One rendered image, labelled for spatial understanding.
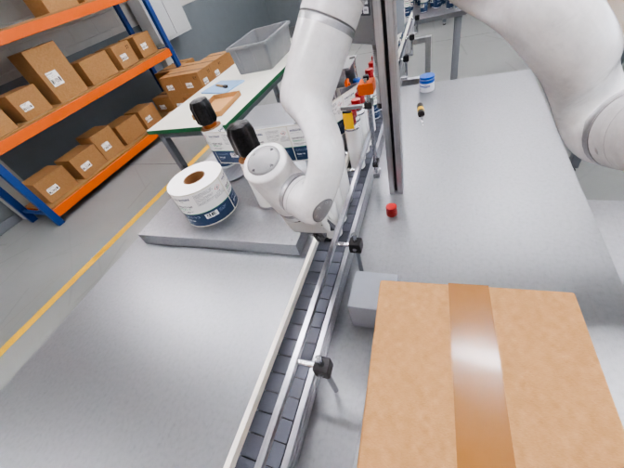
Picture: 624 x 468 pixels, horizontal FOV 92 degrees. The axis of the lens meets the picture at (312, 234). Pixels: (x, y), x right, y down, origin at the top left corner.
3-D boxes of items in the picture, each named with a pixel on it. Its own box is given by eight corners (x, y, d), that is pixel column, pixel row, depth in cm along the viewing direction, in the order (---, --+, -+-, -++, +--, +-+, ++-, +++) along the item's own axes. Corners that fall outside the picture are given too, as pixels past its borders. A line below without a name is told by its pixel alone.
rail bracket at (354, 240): (343, 268, 86) (331, 228, 75) (369, 271, 83) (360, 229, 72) (340, 278, 84) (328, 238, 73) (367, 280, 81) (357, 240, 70)
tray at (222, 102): (214, 99, 238) (213, 95, 236) (241, 95, 230) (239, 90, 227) (193, 120, 216) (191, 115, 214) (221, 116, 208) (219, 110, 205)
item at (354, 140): (353, 163, 113) (344, 110, 99) (367, 162, 111) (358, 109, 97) (350, 172, 110) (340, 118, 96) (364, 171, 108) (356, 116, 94)
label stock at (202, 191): (239, 215, 108) (221, 183, 98) (187, 234, 108) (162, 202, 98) (237, 186, 123) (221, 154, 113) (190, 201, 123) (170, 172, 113)
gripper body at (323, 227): (321, 188, 64) (335, 212, 73) (279, 188, 67) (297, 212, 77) (315, 220, 61) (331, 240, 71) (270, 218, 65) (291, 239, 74)
